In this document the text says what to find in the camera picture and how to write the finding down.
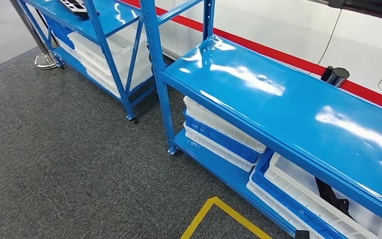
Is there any blue metal shelf rack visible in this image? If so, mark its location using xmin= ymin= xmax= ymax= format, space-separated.
xmin=16 ymin=0 xmax=157 ymax=124
xmin=140 ymin=0 xmax=382 ymax=239

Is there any black plastic panel part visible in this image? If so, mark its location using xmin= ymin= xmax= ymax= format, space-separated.
xmin=59 ymin=0 xmax=90 ymax=14

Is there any white plastic bin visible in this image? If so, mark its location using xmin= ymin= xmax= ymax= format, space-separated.
xmin=264 ymin=152 xmax=382 ymax=239
xmin=57 ymin=39 xmax=82 ymax=64
xmin=183 ymin=122 xmax=257 ymax=173
xmin=67 ymin=26 xmax=153 ymax=72
xmin=85 ymin=66 xmax=154 ymax=99
xmin=183 ymin=96 xmax=268 ymax=154
xmin=246 ymin=171 xmax=323 ymax=239
xmin=77 ymin=52 xmax=153 ymax=86

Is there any blue plastic bin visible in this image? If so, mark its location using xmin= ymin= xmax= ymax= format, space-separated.
xmin=183 ymin=110 xmax=262 ymax=165
xmin=44 ymin=16 xmax=76 ymax=50
xmin=251 ymin=150 xmax=349 ymax=239

